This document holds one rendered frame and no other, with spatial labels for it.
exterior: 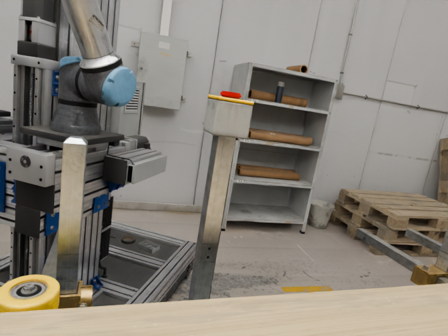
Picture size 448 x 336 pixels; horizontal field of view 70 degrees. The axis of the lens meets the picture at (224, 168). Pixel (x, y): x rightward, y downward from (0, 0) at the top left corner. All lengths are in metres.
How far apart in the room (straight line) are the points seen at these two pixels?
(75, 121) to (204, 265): 0.63
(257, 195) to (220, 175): 2.96
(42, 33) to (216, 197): 0.92
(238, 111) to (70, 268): 0.41
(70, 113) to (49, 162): 0.18
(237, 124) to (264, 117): 2.82
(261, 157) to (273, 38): 1.20
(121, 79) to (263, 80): 2.52
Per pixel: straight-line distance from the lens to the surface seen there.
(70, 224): 0.62
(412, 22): 4.40
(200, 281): 0.71
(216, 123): 0.58
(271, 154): 3.51
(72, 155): 0.58
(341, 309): 0.63
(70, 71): 1.10
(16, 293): 0.57
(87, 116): 1.11
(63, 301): 0.69
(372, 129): 4.15
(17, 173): 1.07
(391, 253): 1.22
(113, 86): 0.97
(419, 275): 1.11
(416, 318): 0.70
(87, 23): 0.96
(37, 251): 1.49
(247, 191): 3.52
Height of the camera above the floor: 1.22
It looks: 12 degrees down
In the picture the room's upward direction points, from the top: 9 degrees clockwise
